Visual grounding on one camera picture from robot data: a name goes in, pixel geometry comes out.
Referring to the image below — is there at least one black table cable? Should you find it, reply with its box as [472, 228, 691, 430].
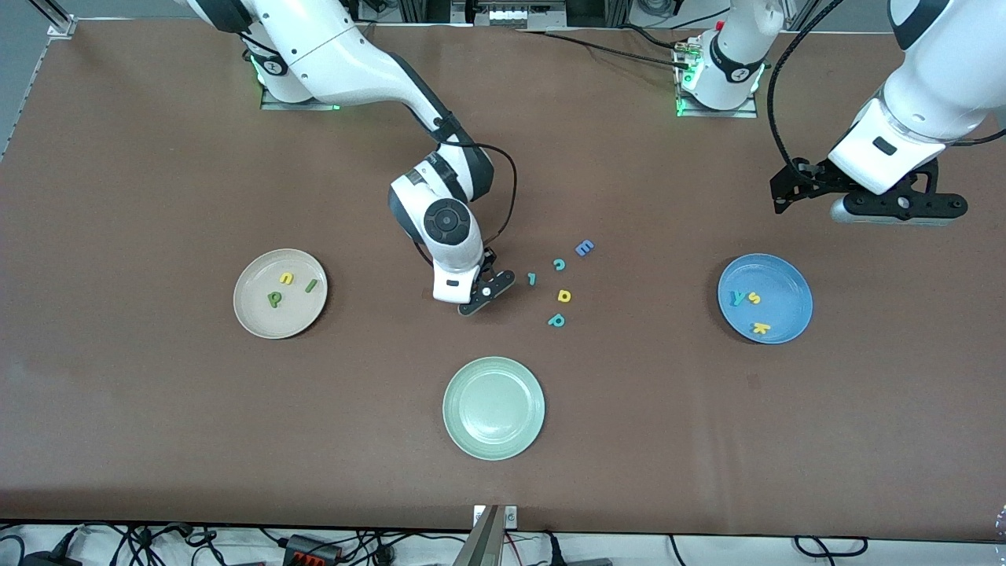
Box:
[541, 30, 692, 70]
[617, 22, 686, 51]

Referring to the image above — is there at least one black looped cable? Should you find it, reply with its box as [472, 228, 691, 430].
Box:
[792, 535, 870, 559]

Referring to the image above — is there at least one blue plate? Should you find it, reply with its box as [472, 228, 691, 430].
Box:
[717, 253, 814, 345]

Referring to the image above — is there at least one beige brown plate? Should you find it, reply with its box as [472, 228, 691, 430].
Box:
[233, 248, 329, 340]

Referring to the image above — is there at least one aluminium frame profile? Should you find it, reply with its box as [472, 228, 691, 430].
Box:
[398, 0, 471, 23]

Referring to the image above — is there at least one pale green plate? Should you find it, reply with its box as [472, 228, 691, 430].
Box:
[442, 356, 546, 461]

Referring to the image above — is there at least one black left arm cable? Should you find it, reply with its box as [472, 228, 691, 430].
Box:
[766, 0, 846, 167]

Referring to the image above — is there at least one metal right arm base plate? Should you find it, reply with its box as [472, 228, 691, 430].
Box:
[259, 79, 342, 111]

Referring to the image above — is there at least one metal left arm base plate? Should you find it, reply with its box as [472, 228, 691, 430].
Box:
[676, 43, 759, 119]

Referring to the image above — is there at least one aluminium corner post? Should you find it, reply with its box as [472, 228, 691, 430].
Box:
[28, 0, 78, 39]

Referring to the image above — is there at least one black cable bundle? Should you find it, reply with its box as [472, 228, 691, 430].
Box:
[59, 522, 221, 566]

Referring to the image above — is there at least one black power strip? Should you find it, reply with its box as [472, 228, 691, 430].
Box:
[283, 534, 343, 564]

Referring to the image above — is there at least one grey metal camera pole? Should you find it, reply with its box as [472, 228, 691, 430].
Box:
[453, 505, 504, 566]

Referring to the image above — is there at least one grey metal box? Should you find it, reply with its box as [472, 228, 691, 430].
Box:
[470, 0, 568, 31]

